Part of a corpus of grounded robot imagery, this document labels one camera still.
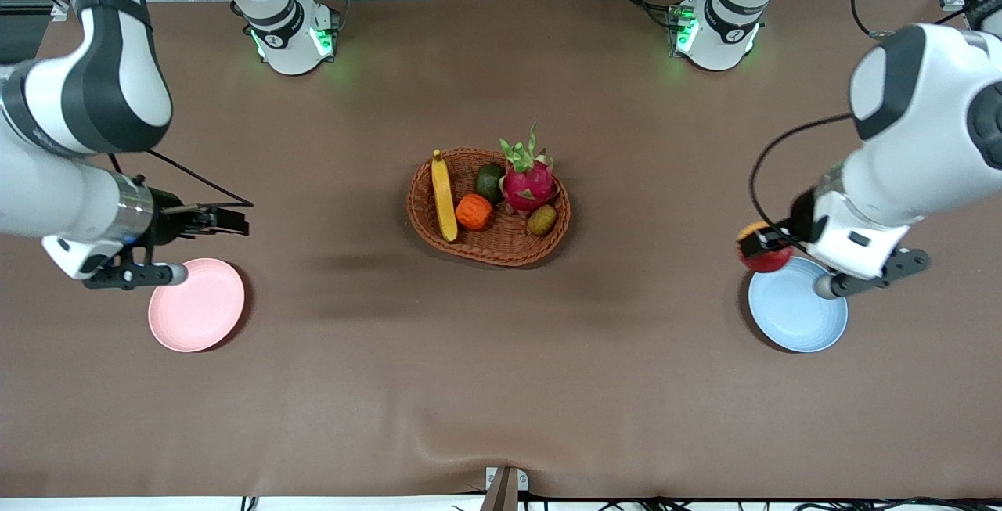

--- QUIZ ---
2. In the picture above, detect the red yellow apple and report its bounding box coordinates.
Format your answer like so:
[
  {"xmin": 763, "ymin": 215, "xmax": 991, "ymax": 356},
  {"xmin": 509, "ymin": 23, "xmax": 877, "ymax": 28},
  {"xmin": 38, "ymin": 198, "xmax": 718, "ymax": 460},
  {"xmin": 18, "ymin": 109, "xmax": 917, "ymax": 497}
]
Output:
[{"xmin": 736, "ymin": 221, "xmax": 793, "ymax": 274}]

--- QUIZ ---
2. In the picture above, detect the pink plate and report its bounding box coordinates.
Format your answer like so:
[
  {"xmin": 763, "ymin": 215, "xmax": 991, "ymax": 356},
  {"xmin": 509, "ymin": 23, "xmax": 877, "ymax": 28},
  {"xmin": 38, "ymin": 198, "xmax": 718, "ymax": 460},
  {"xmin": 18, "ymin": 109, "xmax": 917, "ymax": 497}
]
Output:
[{"xmin": 148, "ymin": 258, "xmax": 246, "ymax": 353}]

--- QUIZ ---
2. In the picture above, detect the brown woven wicker basket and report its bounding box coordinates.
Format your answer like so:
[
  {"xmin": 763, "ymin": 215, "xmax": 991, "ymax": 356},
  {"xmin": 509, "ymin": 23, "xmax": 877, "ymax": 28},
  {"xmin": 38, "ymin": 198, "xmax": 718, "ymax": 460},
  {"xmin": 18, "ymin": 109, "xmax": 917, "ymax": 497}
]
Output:
[{"xmin": 405, "ymin": 147, "xmax": 571, "ymax": 268}]

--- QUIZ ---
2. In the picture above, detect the pink dragon fruit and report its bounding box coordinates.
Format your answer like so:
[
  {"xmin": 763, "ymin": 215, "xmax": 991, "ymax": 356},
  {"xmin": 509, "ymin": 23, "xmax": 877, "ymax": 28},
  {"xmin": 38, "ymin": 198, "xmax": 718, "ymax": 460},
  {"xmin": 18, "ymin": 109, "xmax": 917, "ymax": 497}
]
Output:
[{"xmin": 499, "ymin": 123, "xmax": 561, "ymax": 214}]

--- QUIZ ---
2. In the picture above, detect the grey camera stand bracket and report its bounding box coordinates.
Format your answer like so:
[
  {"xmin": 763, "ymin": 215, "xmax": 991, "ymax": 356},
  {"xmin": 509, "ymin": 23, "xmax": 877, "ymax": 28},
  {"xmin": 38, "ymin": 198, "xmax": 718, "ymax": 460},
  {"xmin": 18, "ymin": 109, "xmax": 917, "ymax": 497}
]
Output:
[{"xmin": 481, "ymin": 466, "xmax": 529, "ymax": 511}]

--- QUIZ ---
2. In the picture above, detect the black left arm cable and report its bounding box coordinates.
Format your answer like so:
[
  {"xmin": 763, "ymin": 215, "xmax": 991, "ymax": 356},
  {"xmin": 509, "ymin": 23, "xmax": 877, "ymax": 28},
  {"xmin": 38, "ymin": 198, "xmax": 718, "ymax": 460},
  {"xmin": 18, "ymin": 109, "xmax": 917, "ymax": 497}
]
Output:
[{"xmin": 749, "ymin": 0, "xmax": 981, "ymax": 244}]

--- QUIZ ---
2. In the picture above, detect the yellow banana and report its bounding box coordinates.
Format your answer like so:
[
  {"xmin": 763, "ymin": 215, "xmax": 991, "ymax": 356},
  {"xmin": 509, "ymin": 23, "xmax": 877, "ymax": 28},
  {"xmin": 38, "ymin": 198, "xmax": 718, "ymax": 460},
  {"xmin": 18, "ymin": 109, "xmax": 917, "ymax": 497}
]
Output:
[{"xmin": 431, "ymin": 149, "xmax": 459, "ymax": 243}]

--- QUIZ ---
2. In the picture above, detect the orange fruit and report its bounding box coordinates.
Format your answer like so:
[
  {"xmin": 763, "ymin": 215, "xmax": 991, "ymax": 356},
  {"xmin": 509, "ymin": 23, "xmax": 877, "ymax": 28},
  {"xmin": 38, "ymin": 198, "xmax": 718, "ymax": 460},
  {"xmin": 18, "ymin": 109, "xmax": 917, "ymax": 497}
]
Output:
[{"xmin": 455, "ymin": 193, "xmax": 493, "ymax": 231}]

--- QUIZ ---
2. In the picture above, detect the light blue plate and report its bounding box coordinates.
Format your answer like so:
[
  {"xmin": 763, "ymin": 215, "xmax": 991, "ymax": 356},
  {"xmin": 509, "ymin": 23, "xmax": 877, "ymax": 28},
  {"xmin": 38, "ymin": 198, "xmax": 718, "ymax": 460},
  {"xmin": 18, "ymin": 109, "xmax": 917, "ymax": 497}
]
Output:
[{"xmin": 748, "ymin": 256, "xmax": 849, "ymax": 353}]

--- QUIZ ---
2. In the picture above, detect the dark green avocado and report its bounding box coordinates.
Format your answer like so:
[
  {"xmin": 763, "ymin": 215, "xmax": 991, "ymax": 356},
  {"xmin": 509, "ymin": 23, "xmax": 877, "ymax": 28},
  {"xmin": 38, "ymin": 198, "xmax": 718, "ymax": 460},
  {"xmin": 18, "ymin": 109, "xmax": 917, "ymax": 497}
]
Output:
[{"xmin": 476, "ymin": 163, "xmax": 506, "ymax": 205}]

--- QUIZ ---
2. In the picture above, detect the brown table cloth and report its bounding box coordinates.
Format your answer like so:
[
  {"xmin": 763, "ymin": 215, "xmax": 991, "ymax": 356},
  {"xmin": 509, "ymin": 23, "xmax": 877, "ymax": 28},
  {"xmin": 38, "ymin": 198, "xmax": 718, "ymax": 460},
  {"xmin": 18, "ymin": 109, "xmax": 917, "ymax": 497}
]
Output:
[{"xmin": 0, "ymin": 0, "xmax": 1002, "ymax": 500}]

